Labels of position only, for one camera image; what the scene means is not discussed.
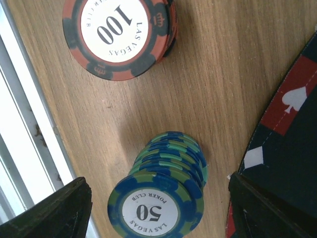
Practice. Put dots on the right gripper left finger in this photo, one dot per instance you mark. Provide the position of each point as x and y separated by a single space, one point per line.
64 214

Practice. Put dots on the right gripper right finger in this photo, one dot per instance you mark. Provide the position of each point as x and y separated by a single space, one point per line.
256 213

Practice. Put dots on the teal blue chip stack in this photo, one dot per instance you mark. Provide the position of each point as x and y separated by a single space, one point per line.
163 194

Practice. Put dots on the round red black poker mat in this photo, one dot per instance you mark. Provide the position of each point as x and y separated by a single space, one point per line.
281 157

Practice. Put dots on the red black chip stack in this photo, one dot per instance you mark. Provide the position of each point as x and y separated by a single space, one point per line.
119 39

